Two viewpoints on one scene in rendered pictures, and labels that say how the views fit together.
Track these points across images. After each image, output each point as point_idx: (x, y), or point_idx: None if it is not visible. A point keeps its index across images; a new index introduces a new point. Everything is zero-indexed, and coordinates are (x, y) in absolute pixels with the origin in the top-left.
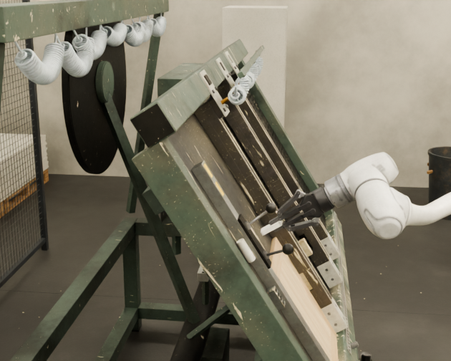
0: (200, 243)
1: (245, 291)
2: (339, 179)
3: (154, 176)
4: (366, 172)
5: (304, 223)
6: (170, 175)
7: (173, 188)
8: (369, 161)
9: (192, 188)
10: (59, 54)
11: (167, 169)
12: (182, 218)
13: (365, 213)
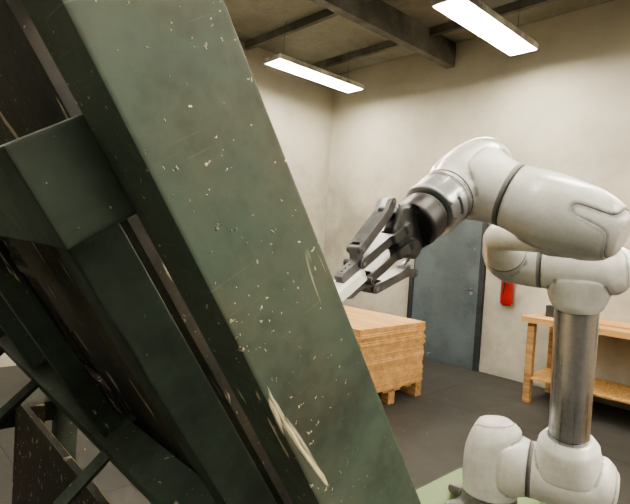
0: (279, 329)
1: (378, 461)
2: (452, 174)
3: (133, 30)
4: (500, 156)
5: (395, 272)
6: (199, 46)
7: (206, 102)
8: (486, 144)
9: (268, 118)
10: None
11: (187, 13)
12: (231, 233)
13: (574, 210)
